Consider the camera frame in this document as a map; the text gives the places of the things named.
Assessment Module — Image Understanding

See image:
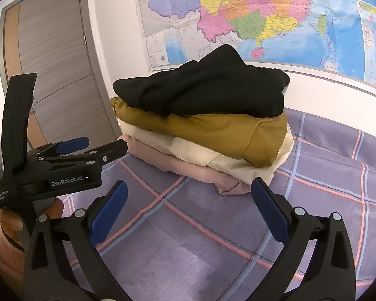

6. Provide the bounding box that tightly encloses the grey wooden door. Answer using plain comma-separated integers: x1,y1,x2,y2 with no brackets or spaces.
3,0,120,151

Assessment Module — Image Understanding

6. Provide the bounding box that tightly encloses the cream garment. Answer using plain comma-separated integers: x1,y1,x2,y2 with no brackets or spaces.
117,119,294,184

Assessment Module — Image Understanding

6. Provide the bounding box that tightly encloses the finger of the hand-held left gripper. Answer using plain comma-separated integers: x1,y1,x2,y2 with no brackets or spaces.
27,136,90,164
34,138,129,176

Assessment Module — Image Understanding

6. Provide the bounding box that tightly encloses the person's left hand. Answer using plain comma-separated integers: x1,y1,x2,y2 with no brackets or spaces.
0,208,25,243

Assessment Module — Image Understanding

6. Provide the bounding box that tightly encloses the colourful wall map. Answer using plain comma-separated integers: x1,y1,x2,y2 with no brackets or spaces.
134,0,376,90

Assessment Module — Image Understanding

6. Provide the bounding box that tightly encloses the pale pink garment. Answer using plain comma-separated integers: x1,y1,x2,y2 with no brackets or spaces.
119,135,251,196

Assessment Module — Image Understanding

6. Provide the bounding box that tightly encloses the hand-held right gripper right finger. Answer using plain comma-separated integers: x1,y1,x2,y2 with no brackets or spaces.
249,177,356,301

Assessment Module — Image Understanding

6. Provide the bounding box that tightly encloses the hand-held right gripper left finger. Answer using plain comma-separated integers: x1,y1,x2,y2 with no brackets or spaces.
23,180,132,301

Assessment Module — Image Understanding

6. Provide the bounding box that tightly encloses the purple plaid bed sheet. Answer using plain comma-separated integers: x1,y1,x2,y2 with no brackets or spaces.
59,107,376,301

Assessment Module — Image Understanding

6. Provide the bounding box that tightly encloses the person's left forearm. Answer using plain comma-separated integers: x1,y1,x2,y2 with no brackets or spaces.
0,235,27,289

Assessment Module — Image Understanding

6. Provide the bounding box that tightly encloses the mustard garment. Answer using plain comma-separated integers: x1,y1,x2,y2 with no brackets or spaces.
110,97,289,167

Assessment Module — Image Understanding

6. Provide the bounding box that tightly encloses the black coat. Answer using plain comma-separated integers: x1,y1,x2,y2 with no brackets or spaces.
112,44,290,118

